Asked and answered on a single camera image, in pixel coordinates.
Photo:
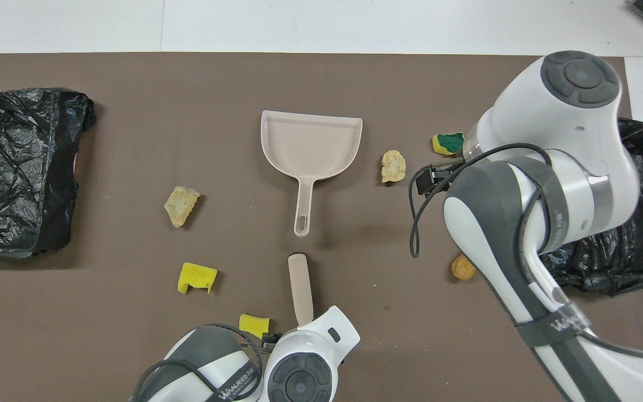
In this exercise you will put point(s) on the round pale cracker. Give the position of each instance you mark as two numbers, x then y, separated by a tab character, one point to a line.
393	166

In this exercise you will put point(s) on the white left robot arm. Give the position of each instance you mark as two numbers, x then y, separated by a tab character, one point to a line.
310	346

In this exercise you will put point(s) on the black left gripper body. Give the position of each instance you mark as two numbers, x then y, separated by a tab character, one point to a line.
271	341

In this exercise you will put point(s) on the brown table mat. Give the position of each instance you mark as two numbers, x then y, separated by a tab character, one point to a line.
132	139

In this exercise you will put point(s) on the beige plastic dustpan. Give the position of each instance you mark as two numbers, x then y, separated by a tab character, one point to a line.
310	145

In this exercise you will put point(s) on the notched yellow sponge piece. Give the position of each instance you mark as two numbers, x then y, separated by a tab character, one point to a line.
193	274

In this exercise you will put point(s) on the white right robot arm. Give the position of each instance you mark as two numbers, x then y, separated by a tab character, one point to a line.
567	145

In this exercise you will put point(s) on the pale bread chunk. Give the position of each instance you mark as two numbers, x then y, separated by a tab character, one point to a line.
179	206

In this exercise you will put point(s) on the green and yellow sponge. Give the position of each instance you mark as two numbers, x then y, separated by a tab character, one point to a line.
447	144

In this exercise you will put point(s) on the brown nugget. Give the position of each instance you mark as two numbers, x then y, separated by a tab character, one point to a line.
462	269

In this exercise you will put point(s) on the bin lined with black bag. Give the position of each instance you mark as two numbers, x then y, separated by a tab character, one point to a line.
14	139
634	262

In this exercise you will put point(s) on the small yellow sponge wedge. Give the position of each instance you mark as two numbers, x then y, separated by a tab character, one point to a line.
252	324

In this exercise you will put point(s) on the beige brush with black bristles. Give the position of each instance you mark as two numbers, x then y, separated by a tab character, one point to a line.
301	290

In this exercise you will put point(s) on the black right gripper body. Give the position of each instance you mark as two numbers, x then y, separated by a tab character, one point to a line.
455	166

